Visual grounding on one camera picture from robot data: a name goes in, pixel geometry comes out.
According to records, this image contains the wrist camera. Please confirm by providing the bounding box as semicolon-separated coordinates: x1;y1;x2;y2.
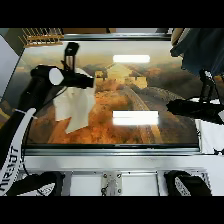
62;41;81;73
198;68;218;103

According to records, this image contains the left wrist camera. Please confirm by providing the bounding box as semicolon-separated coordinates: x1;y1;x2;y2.
62;41;81;73

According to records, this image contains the beige garment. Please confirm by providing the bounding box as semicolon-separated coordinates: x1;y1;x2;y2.
170;27;186;46

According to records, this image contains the dark blue garment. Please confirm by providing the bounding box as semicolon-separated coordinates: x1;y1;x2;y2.
169;27;224;78

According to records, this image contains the white garment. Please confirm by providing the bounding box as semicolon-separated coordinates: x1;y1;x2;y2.
52;67;98;135

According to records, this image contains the black cable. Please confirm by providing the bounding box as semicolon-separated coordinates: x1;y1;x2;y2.
35;85;69;112

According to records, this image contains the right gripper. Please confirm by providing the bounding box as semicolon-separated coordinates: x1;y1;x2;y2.
165;98;208;118

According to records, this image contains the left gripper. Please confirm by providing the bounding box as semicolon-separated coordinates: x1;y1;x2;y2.
62;70;96;90

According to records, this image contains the white printed T-shirt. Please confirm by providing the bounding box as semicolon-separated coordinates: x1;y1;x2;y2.
190;97;224;156

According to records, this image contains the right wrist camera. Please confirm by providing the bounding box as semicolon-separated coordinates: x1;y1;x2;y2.
198;68;218;103

